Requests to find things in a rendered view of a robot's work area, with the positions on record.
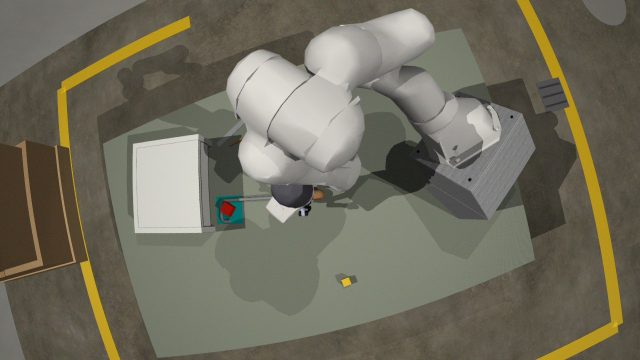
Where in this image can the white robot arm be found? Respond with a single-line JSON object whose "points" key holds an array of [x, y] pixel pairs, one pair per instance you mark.
{"points": [[304, 128]]}

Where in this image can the grey flat bar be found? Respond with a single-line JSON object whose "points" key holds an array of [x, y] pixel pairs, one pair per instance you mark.
{"points": [[230, 133]]}

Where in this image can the yellow cube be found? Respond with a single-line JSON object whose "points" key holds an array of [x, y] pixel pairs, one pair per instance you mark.
{"points": [[346, 281]]}

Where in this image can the red block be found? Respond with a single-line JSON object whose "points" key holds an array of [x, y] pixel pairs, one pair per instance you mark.
{"points": [[228, 209]]}

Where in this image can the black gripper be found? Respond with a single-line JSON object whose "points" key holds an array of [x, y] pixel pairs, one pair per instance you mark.
{"points": [[305, 210]]}

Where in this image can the teal square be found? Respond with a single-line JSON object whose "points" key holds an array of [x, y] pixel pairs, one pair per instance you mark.
{"points": [[237, 216]]}

